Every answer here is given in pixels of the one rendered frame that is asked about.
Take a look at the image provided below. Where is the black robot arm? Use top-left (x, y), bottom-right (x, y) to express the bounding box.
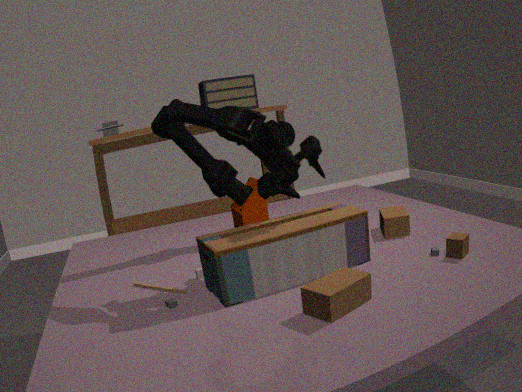
top-left (151, 99), bottom-right (301, 207)

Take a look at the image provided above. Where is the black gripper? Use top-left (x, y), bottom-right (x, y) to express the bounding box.
top-left (257, 136), bottom-right (326, 199)

